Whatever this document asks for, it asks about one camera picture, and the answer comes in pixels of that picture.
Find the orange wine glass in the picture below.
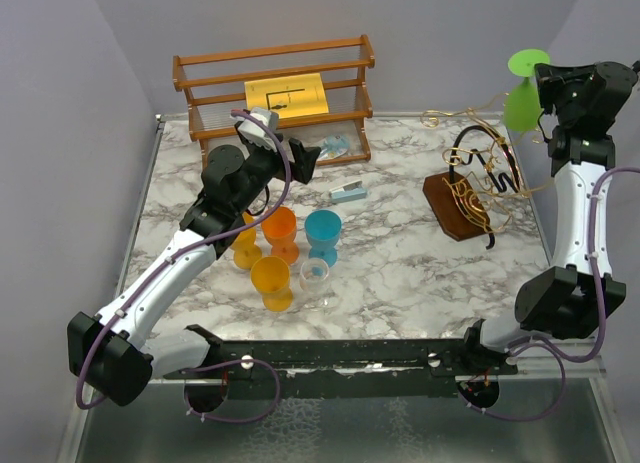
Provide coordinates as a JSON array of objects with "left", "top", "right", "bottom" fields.
[{"left": 261, "top": 206, "right": 299, "bottom": 266}]

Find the light blue stapler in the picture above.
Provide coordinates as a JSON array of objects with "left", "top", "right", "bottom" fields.
[{"left": 329, "top": 180, "right": 368, "bottom": 204}]

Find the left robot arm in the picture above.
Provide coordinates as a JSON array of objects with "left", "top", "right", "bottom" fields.
[{"left": 67, "top": 136, "right": 321, "bottom": 410}]

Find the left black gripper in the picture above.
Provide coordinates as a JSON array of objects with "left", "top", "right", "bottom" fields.
[{"left": 234, "top": 133, "right": 320, "bottom": 214}]

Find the wooden shelf rack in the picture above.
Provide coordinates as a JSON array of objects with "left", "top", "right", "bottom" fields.
[{"left": 172, "top": 34, "right": 375, "bottom": 165}]

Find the wine glass rack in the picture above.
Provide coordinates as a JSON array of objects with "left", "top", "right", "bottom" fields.
[{"left": 420, "top": 92, "right": 550, "bottom": 250}]

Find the yellow book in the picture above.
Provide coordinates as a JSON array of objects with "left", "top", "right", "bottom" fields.
[{"left": 244, "top": 73, "right": 329, "bottom": 119}]

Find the clear wine glass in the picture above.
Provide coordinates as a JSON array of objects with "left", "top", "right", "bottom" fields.
[{"left": 299, "top": 258, "right": 337, "bottom": 310}]

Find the blue wine glass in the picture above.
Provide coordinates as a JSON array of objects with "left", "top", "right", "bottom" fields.
[{"left": 304, "top": 209, "right": 342, "bottom": 267}]

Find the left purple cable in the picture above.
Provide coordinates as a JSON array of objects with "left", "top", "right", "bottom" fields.
[{"left": 75, "top": 109, "right": 293, "bottom": 410}]

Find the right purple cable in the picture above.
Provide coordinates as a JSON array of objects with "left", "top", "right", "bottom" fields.
[{"left": 467, "top": 166, "right": 640, "bottom": 423}]

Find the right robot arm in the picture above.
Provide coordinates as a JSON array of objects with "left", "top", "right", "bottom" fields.
[{"left": 459, "top": 61, "right": 639, "bottom": 374}]

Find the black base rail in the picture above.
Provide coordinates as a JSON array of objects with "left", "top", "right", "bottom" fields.
[{"left": 166, "top": 326, "right": 517, "bottom": 400}]

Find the green wine glass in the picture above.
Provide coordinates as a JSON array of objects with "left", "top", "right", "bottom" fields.
[{"left": 503, "top": 48, "right": 550, "bottom": 133}]

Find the purple cable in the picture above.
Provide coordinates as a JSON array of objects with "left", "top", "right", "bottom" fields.
[
  {"left": 75, "top": 109, "right": 293, "bottom": 410},
  {"left": 467, "top": 166, "right": 640, "bottom": 423}
]

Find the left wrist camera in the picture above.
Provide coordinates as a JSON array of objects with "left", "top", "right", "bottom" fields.
[{"left": 234, "top": 107, "right": 279, "bottom": 152}]

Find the yellow wine glass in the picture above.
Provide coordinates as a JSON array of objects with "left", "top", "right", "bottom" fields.
[
  {"left": 250, "top": 256, "right": 293, "bottom": 312},
  {"left": 231, "top": 227, "right": 262, "bottom": 270}
]

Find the blue correction tape package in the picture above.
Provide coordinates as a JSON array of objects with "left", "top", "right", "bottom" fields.
[{"left": 317, "top": 134, "right": 350, "bottom": 162}]

